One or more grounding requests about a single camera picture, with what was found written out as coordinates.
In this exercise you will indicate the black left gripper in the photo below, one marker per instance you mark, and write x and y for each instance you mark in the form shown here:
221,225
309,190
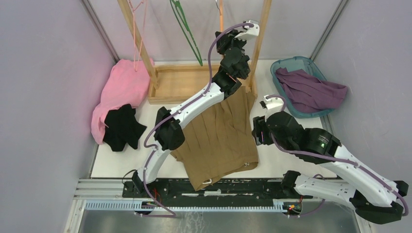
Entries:
226,40

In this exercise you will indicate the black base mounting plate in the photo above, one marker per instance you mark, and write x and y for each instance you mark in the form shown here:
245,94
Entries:
224,193

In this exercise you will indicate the black garment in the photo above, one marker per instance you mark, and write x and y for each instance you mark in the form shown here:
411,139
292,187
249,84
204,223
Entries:
122,128

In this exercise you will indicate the tan brown pleated skirt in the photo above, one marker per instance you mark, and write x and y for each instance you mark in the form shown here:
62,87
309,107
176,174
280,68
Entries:
219,141

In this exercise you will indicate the pink garment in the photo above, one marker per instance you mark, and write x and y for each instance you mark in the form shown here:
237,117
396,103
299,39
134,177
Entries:
128,83

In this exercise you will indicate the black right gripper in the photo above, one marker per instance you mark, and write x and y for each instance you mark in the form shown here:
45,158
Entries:
259,124

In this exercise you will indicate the teal plastic bin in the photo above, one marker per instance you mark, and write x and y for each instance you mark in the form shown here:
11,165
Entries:
292,64

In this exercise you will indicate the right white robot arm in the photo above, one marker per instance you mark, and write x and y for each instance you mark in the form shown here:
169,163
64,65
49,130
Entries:
370,195

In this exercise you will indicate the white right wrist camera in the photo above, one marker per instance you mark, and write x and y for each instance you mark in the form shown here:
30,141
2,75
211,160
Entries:
273,104

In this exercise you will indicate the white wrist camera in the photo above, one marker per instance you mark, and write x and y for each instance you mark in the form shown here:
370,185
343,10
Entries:
249,32
273,104

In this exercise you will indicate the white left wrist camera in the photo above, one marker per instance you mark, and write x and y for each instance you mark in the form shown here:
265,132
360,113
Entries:
249,32

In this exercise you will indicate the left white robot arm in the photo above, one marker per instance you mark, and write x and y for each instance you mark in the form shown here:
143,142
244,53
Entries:
168,130

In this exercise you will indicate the purple garment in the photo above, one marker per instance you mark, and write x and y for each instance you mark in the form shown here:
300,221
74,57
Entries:
307,93

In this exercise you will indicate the wooden clothes rack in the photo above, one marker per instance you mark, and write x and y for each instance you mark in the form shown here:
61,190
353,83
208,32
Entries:
176,83

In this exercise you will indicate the orange wavy hanger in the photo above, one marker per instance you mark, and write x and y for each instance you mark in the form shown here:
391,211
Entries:
219,4

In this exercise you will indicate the green hanger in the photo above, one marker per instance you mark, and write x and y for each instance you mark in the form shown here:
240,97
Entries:
179,14

